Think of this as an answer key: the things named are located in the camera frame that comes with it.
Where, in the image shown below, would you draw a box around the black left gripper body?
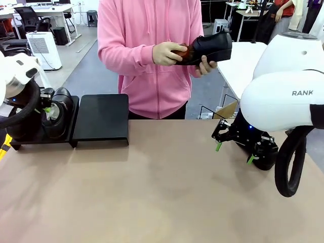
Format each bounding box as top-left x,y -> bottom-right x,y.
6,86 -> 44,114

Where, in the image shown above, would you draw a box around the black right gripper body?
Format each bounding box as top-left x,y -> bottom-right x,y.
227,111 -> 267,153

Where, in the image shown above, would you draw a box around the brown shoe brush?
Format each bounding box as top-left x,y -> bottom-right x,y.
172,43 -> 195,64

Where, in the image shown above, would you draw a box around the pink sleeved right forearm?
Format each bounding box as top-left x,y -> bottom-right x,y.
98,43 -> 155,76

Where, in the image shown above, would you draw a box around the black metal shoe stand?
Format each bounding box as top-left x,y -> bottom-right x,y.
70,94 -> 130,148
10,95 -> 79,151

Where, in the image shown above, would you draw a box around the person's left hand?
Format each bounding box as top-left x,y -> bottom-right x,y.
194,55 -> 218,78

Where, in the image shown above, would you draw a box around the person's right hand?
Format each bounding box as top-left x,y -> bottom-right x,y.
152,42 -> 189,67

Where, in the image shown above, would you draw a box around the white plastic bag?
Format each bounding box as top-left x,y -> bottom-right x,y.
37,64 -> 53,89

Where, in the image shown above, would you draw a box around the brown cardboard box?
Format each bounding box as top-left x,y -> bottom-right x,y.
214,100 -> 240,119

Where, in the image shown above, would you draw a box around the white air purifier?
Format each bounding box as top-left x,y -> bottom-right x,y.
26,31 -> 63,71

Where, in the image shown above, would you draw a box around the black trousers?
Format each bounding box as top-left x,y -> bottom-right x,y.
129,101 -> 188,120

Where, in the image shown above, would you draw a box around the black chair seat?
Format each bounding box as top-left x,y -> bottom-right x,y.
0,39 -> 32,58

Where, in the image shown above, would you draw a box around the black computer tower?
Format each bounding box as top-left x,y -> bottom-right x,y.
53,26 -> 69,46

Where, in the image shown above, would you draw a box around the white table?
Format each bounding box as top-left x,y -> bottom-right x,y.
216,42 -> 269,102

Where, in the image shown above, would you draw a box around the black mesh office chair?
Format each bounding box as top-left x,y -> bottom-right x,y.
14,6 -> 53,33

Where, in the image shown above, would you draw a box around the pink hoodie torso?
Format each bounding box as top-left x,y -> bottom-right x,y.
97,0 -> 205,120

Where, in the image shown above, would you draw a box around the white office desk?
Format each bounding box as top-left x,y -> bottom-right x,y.
0,4 -> 79,46

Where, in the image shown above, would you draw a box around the dark grey stool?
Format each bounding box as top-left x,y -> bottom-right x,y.
87,10 -> 99,27

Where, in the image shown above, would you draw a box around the white computer case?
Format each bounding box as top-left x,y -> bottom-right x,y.
212,19 -> 230,38

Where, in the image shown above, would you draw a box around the wooden top desk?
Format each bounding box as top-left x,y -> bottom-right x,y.
225,2 -> 274,43

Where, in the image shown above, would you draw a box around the cream hanging garment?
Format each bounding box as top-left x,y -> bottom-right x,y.
288,0 -> 306,32

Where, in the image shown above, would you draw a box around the person in red shirt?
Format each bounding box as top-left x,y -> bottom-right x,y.
268,0 -> 297,35

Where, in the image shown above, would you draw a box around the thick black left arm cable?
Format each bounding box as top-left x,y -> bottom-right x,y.
0,80 -> 41,130

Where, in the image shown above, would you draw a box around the black wire frame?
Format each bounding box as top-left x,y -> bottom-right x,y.
199,105 -> 216,119

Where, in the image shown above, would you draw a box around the yellow frame leg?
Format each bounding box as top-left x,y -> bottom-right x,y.
0,134 -> 12,161

